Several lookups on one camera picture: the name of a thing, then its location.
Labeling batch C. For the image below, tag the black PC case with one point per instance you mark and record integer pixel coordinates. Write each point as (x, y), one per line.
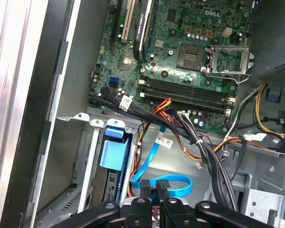
(80, 71)

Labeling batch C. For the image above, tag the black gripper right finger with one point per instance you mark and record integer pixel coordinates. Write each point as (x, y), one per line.
(174, 213)

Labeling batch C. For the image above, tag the metal disk bay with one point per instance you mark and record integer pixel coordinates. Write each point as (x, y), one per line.
(91, 147)

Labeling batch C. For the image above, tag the metal socket cover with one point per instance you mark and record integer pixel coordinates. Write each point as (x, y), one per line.
(247, 60)

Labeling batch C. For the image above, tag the grey drive cage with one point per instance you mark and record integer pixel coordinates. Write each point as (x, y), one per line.
(263, 171)

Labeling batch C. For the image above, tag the locking lever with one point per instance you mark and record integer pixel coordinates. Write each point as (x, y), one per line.
(244, 79)

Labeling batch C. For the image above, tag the blue plastic clip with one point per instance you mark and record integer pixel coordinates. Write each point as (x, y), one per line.
(274, 95)

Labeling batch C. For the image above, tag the blue SATA port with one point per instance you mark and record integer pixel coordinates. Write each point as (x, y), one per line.
(113, 78)

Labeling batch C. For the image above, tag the grey power supply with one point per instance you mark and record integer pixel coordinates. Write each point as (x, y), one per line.
(270, 35)

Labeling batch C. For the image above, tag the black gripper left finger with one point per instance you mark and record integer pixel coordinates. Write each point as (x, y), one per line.
(140, 213)

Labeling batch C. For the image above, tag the black RAM slot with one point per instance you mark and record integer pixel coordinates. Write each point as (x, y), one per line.
(187, 87)
(187, 104)
(187, 92)
(187, 99)

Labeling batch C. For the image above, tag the black expansion slot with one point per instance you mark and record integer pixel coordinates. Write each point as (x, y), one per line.
(115, 23)

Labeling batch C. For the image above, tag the black graphics card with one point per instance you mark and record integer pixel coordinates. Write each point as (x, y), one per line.
(141, 28)

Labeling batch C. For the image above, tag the green motherboard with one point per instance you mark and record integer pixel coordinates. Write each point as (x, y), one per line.
(180, 31)

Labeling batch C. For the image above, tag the white expansion slot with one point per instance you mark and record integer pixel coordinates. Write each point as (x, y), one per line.
(127, 23)

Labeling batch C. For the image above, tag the CPU socket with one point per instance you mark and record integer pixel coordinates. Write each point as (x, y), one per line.
(190, 57)

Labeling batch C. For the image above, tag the hard disk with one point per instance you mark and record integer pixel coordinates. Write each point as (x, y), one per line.
(114, 154)

